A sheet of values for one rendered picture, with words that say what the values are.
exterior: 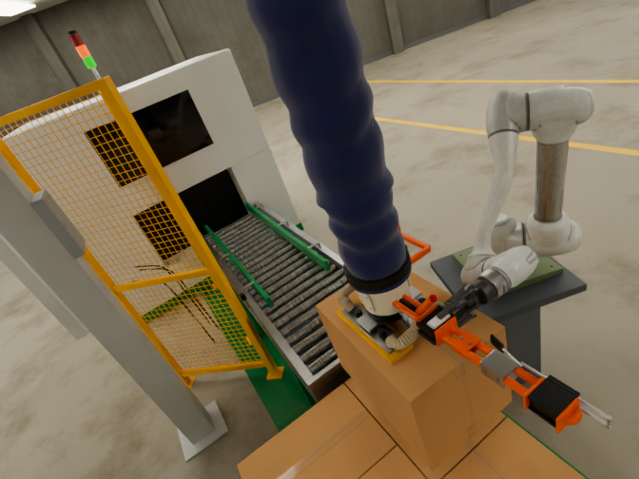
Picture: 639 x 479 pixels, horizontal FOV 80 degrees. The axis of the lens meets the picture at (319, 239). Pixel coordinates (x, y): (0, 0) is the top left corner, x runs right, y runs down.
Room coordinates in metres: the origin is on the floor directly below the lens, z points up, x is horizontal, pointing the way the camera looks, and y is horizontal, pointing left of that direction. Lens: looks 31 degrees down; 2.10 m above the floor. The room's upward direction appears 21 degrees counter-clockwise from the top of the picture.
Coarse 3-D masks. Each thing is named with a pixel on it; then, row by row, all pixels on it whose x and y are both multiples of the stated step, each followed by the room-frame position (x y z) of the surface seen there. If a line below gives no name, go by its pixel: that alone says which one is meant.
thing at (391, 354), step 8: (360, 304) 1.12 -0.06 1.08; (336, 312) 1.13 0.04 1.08; (344, 312) 1.10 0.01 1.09; (352, 312) 1.09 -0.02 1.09; (360, 312) 1.05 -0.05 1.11; (344, 320) 1.07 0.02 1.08; (352, 320) 1.05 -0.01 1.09; (352, 328) 1.02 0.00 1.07; (360, 328) 0.99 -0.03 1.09; (384, 328) 0.95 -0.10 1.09; (392, 328) 0.94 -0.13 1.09; (368, 336) 0.95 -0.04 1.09; (376, 336) 0.93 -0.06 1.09; (384, 336) 0.91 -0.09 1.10; (376, 344) 0.90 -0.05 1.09; (384, 344) 0.88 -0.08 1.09; (384, 352) 0.86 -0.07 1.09; (392, 352) 0.85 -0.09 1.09; (400, 352) 0.83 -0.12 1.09; (392, 360) 0.82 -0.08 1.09
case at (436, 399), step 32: (416, 288) 1.11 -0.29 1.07; (480, 320) 0.85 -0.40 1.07; (352, 352) 1.00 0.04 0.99; (416, 352) 0.83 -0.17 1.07; (448, 352) 0.78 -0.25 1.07; (480, 352) 0.76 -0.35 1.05; (384, 384) 0.80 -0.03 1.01; (416, 384) 0.72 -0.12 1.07; (448, 384) 0.71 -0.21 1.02; (480, 384) 0.75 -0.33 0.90; (416, 416) 0.67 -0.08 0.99; (448, 416) 0.70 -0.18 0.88; (480, 416) 0.74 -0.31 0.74; (416, 448) 0.72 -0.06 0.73; (448, 448) 0.69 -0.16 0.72
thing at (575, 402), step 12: (540, 384) 0.49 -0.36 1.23; (552, 384) 0.48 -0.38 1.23; (528, 396) 0.48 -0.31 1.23; (540, 396) 0.47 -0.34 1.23; (552, 396) 0.46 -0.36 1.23; (564, 396) 0.45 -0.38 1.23; (528, 408) 0.48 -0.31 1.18; (540, 408) 0.46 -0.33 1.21; (552, 408) 0.44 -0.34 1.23; (564, 408) 0.43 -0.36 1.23; (552, 420) 0.43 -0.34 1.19; (564, 420) 0.41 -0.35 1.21
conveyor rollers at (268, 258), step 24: (240, 240) 3.07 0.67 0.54; (264, 240) 2.89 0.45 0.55; (264, 264) 2.56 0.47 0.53; (288, 264) 2.43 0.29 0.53; (312, 264) 2.31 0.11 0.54; (264, 288) 2.26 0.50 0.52; (288, 288) 2.14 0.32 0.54; (312, 288) 2.02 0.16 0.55; (336, 288) 1.96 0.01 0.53; (264, 312) 1.98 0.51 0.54; (312, 312) 1.80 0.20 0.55; (288, 336) 1.67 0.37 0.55; (312, 336) 1.60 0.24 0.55
